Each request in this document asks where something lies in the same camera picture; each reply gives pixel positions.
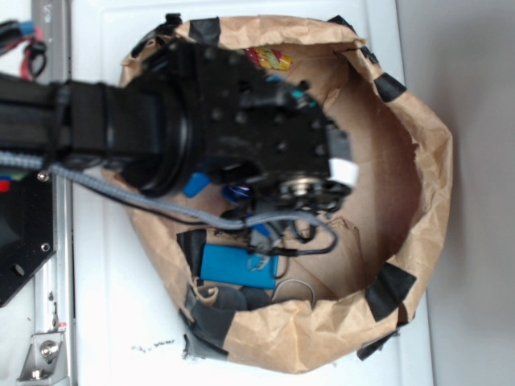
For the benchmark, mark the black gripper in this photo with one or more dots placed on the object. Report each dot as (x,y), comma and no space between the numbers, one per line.
(233,122)

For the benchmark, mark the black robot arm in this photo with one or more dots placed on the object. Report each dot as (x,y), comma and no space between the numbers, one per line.
(81,125)

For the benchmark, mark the blue plastic bottle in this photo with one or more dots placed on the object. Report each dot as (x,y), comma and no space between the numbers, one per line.
(195,184)

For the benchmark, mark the blue rectangular block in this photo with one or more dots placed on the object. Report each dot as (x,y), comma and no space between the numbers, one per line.
(236,266)

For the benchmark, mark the brown paper bag bin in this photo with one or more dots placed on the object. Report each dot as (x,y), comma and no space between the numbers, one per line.
(391,229)

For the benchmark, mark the white tray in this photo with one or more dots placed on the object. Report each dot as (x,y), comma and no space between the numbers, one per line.
(128,332)

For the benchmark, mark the multicoloured rope toy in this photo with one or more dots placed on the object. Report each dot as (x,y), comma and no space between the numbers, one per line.
(268,58)

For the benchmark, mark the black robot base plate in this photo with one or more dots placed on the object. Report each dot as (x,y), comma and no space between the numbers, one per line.
(27,231)

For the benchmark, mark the aluminium rail frame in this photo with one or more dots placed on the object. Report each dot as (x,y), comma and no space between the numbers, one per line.
(53,283)

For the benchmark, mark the silver corner bracket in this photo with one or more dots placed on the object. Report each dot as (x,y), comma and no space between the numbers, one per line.
(46,362)

